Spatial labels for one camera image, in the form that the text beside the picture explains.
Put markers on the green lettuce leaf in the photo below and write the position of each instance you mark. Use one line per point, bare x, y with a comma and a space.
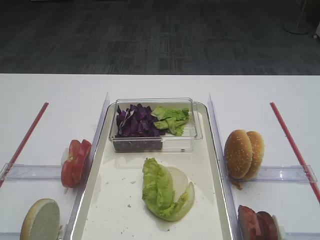
158, 193

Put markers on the green lettuce in container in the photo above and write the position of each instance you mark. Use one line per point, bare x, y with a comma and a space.
171, 119

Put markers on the inner tomato slice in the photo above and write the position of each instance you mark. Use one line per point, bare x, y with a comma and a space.
79, 163

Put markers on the tomato slice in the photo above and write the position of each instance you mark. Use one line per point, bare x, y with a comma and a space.
67, 178
79, 163

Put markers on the white pusher behind tomato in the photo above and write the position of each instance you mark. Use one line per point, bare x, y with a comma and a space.
65, 156

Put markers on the outer tomato slice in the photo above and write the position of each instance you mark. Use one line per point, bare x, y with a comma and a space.
67, 178

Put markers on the front meat patty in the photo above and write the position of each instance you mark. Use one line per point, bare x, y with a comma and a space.
248, 223

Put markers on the meat patty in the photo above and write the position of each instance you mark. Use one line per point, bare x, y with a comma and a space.
248, 223
267, 226

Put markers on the rear meat patty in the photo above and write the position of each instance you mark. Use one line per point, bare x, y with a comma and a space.
267, 226

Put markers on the white pusher behind patties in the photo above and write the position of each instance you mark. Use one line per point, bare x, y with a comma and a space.
281, 234

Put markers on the clear plastic container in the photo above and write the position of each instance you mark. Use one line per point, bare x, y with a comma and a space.
164, 143

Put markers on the purple cabbage pieces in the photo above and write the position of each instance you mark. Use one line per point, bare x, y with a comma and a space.
137, 121

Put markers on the bun bottom on tray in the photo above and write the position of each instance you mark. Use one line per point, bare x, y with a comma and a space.
179, 181

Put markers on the front sesame bun top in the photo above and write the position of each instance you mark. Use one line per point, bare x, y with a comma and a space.
238, 153

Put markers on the sesame bun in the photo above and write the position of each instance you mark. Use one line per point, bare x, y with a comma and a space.
258, 150
238, 153

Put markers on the white metal tray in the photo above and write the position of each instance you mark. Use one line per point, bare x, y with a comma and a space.
112, 207

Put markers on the rear sesame bun top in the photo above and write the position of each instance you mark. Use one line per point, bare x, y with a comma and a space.
258, 150

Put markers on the right red rod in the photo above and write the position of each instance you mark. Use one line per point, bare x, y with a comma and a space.
295, 147

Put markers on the red rod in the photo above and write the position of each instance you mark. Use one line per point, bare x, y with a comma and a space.
22, 144
295, 147

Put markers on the left red rod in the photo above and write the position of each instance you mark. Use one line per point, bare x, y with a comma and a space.
22, 144

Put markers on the upper right clear track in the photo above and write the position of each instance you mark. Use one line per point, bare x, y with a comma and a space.
288, 174

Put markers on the clear track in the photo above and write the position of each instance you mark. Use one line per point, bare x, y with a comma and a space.
302, 235
288, 174
23, 172
9, 236

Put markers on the upper left clear track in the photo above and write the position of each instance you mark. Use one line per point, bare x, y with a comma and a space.
23, 172

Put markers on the upright bun half left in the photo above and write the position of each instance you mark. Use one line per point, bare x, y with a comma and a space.
42, 221

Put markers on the lower right clear track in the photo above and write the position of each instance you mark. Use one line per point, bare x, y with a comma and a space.
302, 235

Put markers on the lower left clear track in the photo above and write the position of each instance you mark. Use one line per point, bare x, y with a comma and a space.
9, 236

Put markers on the right long clear rail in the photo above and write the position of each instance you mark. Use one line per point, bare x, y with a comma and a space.
226, 184

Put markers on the long clear rail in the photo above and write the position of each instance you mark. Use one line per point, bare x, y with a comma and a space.
226, 184
70, 227

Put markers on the left long clear rail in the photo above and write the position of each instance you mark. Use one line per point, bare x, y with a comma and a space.
70, 227

